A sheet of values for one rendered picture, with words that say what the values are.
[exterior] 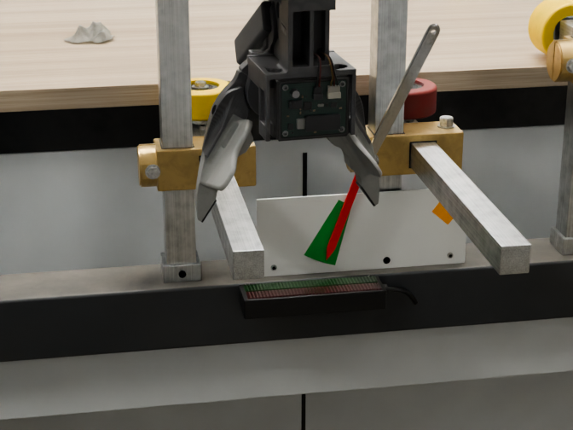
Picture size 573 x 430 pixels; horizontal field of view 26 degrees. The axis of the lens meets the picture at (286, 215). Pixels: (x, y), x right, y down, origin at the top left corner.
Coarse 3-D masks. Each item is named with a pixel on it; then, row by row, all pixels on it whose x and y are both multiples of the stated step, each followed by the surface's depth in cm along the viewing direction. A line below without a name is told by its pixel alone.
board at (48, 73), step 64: (0, 0) 206; (64, 0) 206; (128, 0) 206; (192, 0) 206; (256, 0) 206; (448, 0) 206; (512, 0) 206; (0, 64) 166; (64, 64) 166; (128, 64) 166; (192, 64) 166; (448, 64) 166; (512, 64) 166
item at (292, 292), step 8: (296, 288) 146; (304, 288) 146; (312, 288) 146; (320, 288) 146; (328, 288) 146; (336, 288) 146; (344, 288) 146; (352, 288) 146; (360, 288) 146; (368, 288) 146; (376, 288) 146; (248, 296) 144; (256, 296) 144; (264, 296) 144; (272, 296) 144; (280, 296) 144
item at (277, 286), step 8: (312, 280) 148; (320, 280) 148; (328, 280) 148; (336, 280) 148; (344, 280) 148; (352, 280) 148; (360, 280) 148; (368, 280) 148; (376, 280) 148; (248, 288) 146; (256, 288) 146; (264, 288) 146; (272, 288) 146; (280, 288) 146; (288, 288) 146
